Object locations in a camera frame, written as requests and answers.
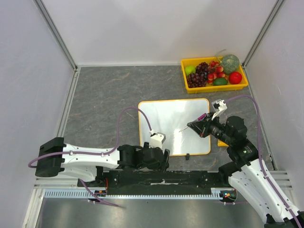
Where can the dark purple grape bunch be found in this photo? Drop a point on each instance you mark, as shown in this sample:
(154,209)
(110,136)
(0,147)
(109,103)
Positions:
(195,80)

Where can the red apple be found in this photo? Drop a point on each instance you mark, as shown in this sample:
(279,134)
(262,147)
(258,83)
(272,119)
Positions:
(235,78)

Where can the left aluminium floor rail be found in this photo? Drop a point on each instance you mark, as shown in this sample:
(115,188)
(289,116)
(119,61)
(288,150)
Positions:
(64,118)

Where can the yellow candy packet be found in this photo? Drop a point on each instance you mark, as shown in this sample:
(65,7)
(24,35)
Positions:
(221,144)

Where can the left aluminium frame post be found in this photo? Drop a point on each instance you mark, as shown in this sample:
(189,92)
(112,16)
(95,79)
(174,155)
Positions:
(55,32)

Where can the red cherry cluster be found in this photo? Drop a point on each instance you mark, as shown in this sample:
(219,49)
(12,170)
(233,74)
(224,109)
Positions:
(215,71)

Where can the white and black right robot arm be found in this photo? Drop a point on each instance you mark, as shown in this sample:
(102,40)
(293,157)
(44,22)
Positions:
(248,174)

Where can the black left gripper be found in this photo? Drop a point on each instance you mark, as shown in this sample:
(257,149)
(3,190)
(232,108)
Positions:
(161,166)

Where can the orange framed whiteboard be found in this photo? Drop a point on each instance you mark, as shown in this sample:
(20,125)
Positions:
(170,118)

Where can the dark red grape bunch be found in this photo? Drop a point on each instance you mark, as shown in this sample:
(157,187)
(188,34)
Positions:
(202,68)

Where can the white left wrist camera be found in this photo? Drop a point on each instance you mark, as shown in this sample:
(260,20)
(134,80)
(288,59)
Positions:
(156,140)

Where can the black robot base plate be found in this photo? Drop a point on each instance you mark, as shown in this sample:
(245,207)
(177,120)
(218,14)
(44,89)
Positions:
(159,183)

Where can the aluminium frame post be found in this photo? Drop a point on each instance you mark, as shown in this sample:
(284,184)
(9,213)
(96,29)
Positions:
(263,31)
(55,32)

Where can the green apple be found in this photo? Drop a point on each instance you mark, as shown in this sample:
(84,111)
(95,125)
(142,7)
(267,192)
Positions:
(190,70)

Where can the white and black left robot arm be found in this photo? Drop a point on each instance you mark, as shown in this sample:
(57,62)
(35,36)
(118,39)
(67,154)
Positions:
(83,163)

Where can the right aluminium frame post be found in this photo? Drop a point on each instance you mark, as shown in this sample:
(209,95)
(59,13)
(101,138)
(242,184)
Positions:
(263,31)

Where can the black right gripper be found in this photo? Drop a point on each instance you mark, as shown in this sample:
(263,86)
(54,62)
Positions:
(202,126)

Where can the light blue slotted cable duct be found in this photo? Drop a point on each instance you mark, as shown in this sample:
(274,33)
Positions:
(216,194)

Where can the green netted melon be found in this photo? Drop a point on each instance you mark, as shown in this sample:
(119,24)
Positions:
(230,63)

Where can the white marker with purple cap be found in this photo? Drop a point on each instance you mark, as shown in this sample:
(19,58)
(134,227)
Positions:
(187,126)

